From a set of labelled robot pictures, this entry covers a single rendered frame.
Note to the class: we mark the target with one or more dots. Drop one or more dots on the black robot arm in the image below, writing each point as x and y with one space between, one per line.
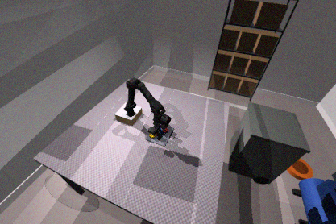
155 105

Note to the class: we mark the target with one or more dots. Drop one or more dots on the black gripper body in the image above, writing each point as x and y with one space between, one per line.
154 129

